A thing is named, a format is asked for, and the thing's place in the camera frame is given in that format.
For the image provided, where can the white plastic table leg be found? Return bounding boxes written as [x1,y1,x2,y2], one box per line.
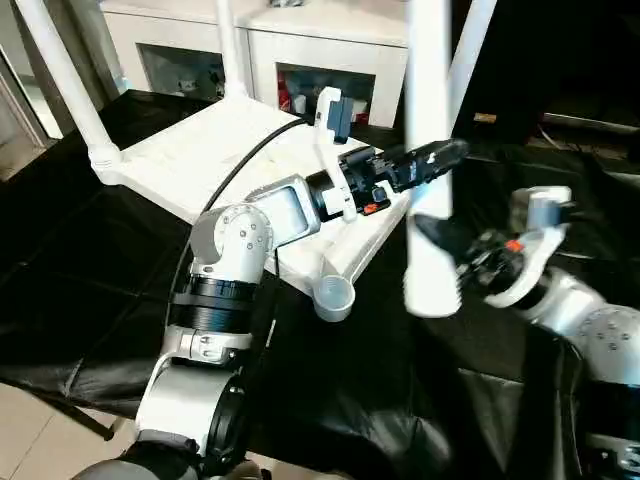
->
[440,0,500,147]
[16,0,122,174]
[213,0,252,104]
[401,0,462,320]

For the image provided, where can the white plastic table top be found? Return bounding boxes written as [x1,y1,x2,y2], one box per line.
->
[89,97,417,324]

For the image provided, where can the white glass-door cabinet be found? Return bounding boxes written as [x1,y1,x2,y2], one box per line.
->
[101,0,412,130]

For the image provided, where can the black backdrop cloth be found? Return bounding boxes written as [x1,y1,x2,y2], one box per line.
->
[394,0,640,147]

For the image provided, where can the grey curtain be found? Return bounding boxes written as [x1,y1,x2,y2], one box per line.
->
[27,0,124,136]

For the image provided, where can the black plastic sheet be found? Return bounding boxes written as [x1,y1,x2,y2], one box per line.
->
[0,88,640,480]

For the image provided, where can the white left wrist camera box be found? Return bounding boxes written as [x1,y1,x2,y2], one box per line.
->
[311,86,362,225]

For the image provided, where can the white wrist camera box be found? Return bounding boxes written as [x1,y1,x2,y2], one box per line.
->
[311,86,362,225]
[483,184,575,310]

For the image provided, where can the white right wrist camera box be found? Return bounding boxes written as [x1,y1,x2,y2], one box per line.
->
[483,184,575,310]

